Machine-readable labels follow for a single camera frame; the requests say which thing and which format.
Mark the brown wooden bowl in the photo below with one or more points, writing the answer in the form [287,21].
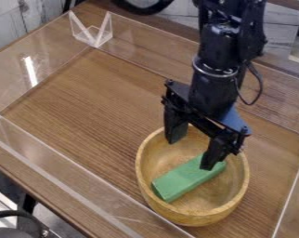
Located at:
[190,196]

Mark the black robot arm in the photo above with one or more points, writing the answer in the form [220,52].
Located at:
[233,41]

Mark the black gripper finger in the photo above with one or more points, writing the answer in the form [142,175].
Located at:
[176,124]
[215,153]

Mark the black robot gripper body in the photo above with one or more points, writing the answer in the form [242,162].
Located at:
[208,101]

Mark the black table leg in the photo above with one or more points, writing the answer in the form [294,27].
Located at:
[28,203]

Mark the green rectangular block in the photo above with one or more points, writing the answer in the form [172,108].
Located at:
[183,179]

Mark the clear acrylic corner bracket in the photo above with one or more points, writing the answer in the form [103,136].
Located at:
[94,36]

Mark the clear acrylic tray wall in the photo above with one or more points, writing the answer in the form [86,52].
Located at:
[82,197]

